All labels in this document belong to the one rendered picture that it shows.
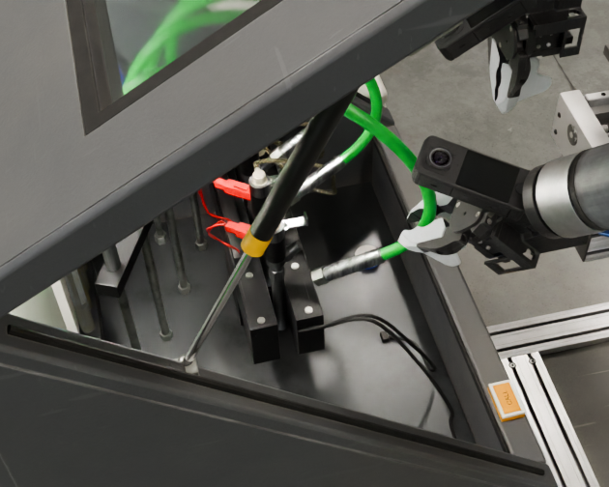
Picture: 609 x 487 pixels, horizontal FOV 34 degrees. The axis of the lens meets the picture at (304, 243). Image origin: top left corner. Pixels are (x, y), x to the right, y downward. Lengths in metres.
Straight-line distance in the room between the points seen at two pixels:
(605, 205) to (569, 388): 1.35
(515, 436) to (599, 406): 0.95
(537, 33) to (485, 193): 0.24
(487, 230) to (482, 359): 0.36
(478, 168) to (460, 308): 0.43
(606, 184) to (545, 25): 0.30
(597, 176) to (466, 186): 0.13
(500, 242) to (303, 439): 0.27
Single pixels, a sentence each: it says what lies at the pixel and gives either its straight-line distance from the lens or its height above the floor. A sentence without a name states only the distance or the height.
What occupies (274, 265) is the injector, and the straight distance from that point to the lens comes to 1.28.
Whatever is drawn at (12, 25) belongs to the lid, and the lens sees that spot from 0.85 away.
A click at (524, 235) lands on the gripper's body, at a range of 1.01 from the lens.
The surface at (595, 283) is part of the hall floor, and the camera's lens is 2.68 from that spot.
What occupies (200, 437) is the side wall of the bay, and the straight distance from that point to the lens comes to 0.92.
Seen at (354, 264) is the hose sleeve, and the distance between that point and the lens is 1.14.
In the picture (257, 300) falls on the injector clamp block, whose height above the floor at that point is 0.98.
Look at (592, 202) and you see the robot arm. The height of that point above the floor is 1.40.
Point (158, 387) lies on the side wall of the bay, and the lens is 0.85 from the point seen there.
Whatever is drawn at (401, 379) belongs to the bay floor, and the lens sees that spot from 1.44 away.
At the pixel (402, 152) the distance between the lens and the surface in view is 1.00.
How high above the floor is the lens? 2.04
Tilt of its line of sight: 49 degrees down
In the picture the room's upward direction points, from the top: 3 degrees counter-clockwise
